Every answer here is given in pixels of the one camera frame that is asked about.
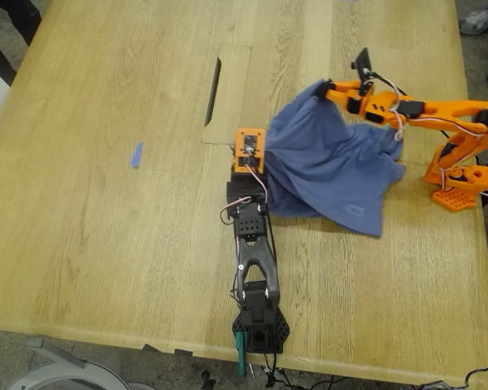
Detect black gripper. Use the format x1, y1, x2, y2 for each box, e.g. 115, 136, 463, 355
226, 170, 268, 204

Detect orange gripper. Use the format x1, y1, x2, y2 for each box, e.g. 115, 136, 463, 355
316, 79, 403, 125

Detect blue printed T-shirt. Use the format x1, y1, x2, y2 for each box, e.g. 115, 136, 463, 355
264, 79, 407, 237

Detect short blue tape piece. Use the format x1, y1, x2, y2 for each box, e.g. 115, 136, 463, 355
129, 141, 144, 170

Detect teal table clamp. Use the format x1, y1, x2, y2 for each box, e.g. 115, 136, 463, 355
234, 331, 249, 378

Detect grey white chair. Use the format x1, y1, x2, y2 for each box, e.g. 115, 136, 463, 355
6, 336, 155, 390

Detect person's black trousers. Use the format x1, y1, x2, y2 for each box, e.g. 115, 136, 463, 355
0, 0, 42, 86

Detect orange camera mount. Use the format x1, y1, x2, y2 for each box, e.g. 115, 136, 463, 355
233, 127, 268, 174

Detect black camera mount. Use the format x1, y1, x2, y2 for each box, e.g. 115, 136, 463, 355
351, 47, 376, 97

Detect black camera cable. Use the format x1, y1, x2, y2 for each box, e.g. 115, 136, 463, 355
262, 202, 296, 389

